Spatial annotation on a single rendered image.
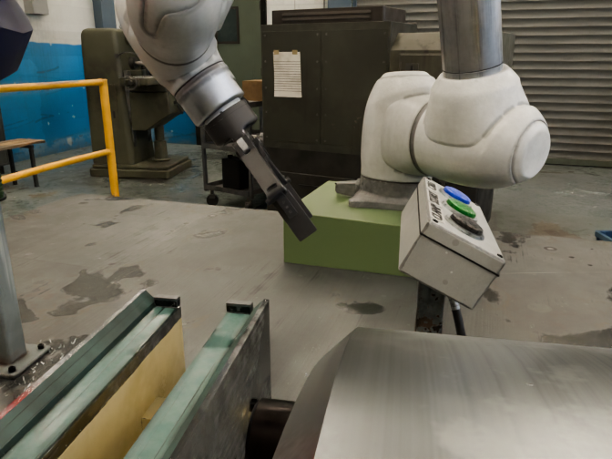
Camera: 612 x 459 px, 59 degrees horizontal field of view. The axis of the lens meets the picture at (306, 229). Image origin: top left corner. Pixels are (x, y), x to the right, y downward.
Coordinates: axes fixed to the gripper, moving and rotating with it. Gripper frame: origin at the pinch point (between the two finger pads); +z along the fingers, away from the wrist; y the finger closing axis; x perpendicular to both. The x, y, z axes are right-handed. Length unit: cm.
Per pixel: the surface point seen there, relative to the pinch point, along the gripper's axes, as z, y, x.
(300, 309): 12.3, 4.5, 9.3
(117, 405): -0.8, -34.6, 22.1
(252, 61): -119, 655, -25
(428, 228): 0.5, -41.1, -10.6
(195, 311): 2.3, 4.3, 23.5
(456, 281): 5.5, -41.0, -10.0
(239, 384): 4.7, -33.5, 12.0
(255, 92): -58, 384, -5
